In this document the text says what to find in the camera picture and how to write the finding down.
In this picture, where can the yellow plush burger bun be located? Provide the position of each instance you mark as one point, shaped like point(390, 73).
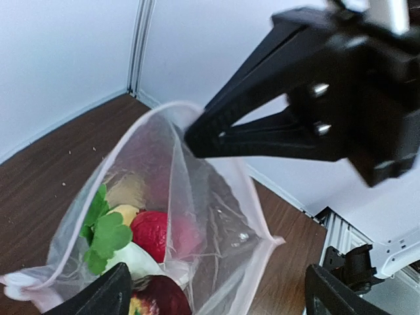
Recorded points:
point(128, 213)

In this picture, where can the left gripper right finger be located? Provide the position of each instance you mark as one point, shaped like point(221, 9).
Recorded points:
point(325, 294)

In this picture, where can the small red plush fruit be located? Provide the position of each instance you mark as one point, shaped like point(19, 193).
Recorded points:
point(185, 235)

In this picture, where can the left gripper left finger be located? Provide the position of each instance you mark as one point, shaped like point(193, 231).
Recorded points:
point(109, 294)

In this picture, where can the clear zip top bag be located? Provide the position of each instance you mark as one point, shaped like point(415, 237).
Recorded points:
point(150, 165)

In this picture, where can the red plush apple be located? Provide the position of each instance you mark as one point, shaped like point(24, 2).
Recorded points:
point(149, 230)

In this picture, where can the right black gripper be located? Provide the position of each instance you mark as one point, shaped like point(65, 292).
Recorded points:
point(359, 95)

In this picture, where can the white plush daikon radish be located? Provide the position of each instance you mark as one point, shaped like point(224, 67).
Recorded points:
point(110, 243)

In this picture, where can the dark purple plush fruit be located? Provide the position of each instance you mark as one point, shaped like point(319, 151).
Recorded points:
point(158, 294)

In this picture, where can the right aluminium frame post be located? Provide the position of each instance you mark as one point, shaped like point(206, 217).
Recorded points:
point(143, 21)

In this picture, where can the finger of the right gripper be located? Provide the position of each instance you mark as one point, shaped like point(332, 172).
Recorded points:
point(272, 105)

